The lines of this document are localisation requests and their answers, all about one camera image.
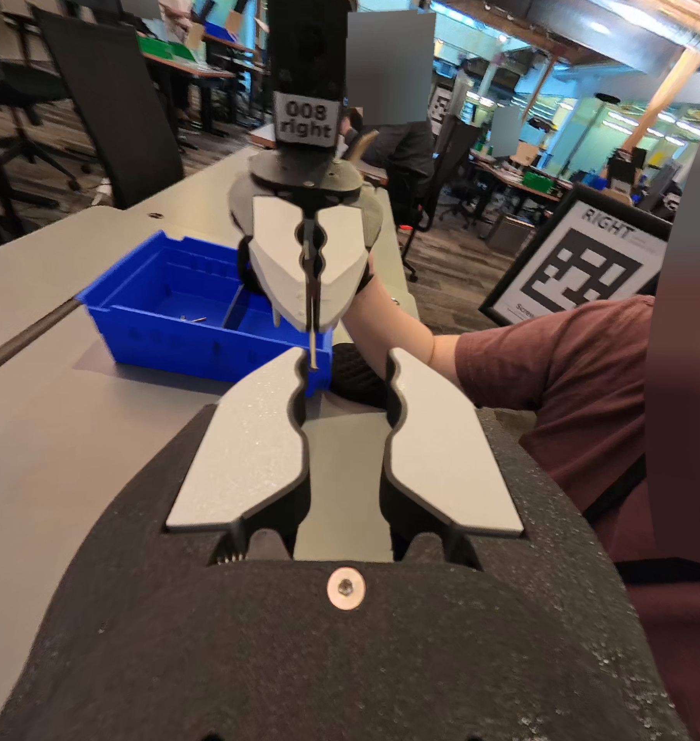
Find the black bin divider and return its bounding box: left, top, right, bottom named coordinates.
left=222, top=285, right=250, bottom=331

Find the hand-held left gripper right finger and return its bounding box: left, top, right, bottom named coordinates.
left=383, top=347, right=525, bottom=536

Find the black body strap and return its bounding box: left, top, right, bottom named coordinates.
left=581, top=454, right=700, bottom=587

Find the blue divided plastic bin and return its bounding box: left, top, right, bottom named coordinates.
left=75, top=230, right=334, bottom=399

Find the wooden top office desk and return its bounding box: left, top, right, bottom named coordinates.
left=141, top=51, right=237, bottom=137

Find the person in maroon shirt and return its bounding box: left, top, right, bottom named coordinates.
left=455, top=295, right=700, bottom=741

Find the person's right forearm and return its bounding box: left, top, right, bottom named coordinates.
left=343, top=278, right=463, bottom=396

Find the black high-back chair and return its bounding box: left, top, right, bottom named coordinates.
left=34, top=6, right=186, bottom=210

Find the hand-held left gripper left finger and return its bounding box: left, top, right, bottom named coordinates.
left=164, top=346, right=313, bottom=542

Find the black framed marker sign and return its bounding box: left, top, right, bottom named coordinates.
left=478, top=183, right=674, bottom=328

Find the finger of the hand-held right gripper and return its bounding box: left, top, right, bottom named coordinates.
left=248, top=197, right=313, bottom=333
left=313, top=205, right=370, bottom=335

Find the black mesh office chair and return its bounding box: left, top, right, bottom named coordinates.
left=437, top=122, right=490, bottom=232

